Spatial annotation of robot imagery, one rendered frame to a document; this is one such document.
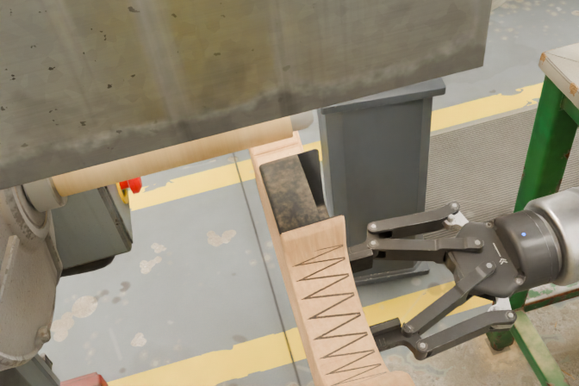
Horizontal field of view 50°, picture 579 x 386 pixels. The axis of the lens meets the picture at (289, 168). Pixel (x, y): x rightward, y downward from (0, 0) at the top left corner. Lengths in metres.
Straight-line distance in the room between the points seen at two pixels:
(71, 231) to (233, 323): 1.09
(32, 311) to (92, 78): 0.27
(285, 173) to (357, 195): 1.16
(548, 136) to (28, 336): 0.92
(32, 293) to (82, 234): 0.34
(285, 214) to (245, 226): 1.65
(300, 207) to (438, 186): 1.72
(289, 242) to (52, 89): 0.21
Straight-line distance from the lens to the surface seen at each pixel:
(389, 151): 1.49
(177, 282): 1.98
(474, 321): 0.61
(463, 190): 2.12
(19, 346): 0.49
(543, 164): 1.22
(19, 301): 0.48
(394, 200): 1.62
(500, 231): 0.64
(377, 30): 0.27
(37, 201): 0.49
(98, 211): 0.80
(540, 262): 0.63
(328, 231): 0.42
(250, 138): 0.47
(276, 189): 0.42
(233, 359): 1.80
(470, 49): 0.30
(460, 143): 2.28
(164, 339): 1.88
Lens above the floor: 1.57
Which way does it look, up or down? 45 degrees down
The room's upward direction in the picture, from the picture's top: 9 degrees counter-clockwise
